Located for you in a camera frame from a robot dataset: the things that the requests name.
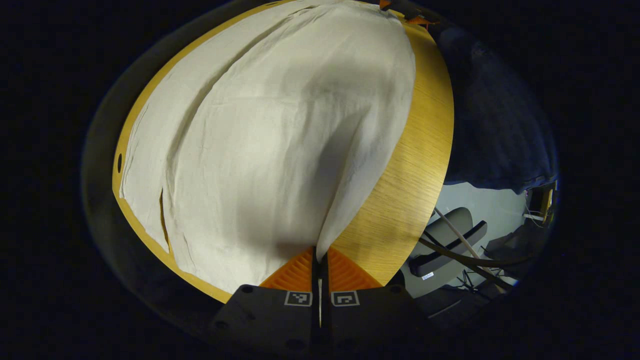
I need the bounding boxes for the grey chair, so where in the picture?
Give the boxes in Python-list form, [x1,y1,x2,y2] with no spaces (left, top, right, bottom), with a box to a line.
[409,206,488,279]

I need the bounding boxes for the black backdrop cloth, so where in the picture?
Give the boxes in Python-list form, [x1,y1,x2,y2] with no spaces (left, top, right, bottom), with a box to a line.
[80,0,560,321]

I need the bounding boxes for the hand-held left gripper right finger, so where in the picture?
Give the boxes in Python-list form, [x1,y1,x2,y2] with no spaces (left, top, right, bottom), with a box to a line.
[321,246,432,355]

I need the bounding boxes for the cream white jeans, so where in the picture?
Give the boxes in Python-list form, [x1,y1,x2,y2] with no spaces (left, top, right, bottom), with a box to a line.
[119,0,417,296]

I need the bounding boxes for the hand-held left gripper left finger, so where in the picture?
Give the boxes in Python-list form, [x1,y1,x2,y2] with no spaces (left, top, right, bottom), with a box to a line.
[209,246,322,355]

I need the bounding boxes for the white cable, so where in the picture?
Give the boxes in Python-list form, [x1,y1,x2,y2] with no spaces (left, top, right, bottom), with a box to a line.
[432,207,504,284]

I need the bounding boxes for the yellow metal frame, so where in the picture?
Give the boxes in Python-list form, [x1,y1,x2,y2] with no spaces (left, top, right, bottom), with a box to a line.
[522,180,559,229]

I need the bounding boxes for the dark cable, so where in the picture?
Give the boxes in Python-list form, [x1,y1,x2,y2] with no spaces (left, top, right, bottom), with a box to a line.
[417,237,534,269]

